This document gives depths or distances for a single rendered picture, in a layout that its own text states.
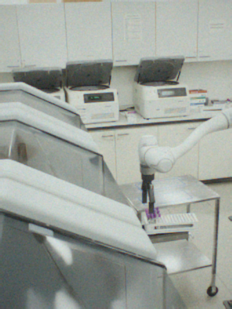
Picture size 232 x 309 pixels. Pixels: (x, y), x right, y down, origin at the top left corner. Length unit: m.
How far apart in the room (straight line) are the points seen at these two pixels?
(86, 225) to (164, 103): 3.75
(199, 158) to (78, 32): 2.05
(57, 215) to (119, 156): 3.73
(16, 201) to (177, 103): 3.87
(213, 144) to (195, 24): 1.43
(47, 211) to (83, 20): 3.83
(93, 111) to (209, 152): 1.52
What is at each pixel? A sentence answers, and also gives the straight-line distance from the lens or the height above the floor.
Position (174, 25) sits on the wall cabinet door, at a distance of 4.82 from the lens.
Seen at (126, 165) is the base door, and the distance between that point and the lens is 4.62.
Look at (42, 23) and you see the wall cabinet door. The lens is 4.54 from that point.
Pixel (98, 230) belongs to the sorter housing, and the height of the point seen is 1.51.
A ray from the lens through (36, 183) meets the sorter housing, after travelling 0.98.
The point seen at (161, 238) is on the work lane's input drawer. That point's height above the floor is 0.78.
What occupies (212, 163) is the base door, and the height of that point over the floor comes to 0.28.
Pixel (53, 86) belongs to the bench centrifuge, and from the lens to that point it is 4.79.
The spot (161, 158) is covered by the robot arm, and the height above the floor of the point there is 1.32.
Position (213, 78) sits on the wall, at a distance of 5.43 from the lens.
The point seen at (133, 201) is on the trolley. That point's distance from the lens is 2.66.
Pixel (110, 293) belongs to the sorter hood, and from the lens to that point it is 0.74.
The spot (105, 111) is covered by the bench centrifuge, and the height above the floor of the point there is 1.04.
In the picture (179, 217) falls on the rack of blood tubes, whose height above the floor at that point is 0.88.
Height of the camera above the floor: 1.94
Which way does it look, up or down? 18 degrees down
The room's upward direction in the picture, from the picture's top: 2 degrees counter-clockwise
